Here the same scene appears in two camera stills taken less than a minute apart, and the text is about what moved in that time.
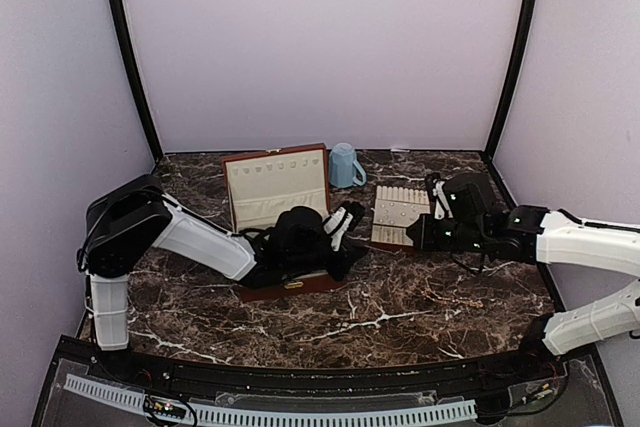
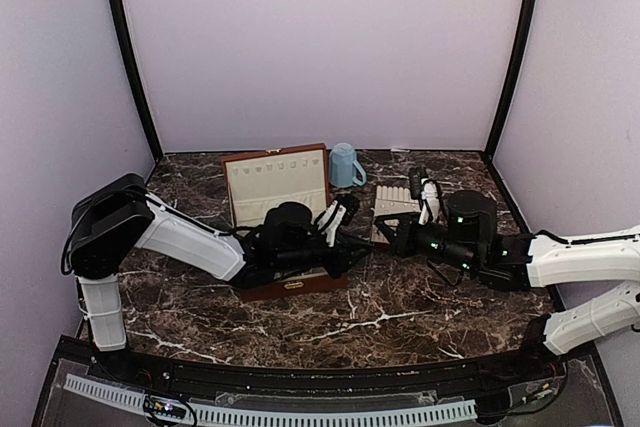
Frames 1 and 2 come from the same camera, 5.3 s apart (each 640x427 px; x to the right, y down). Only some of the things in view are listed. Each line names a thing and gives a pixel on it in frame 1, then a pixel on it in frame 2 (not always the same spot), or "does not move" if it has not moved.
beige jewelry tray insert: [395, 209] does not move
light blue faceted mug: [342, 166] does not move
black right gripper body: [465, 237] -> [452, 254]
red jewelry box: [262, 184] does not move
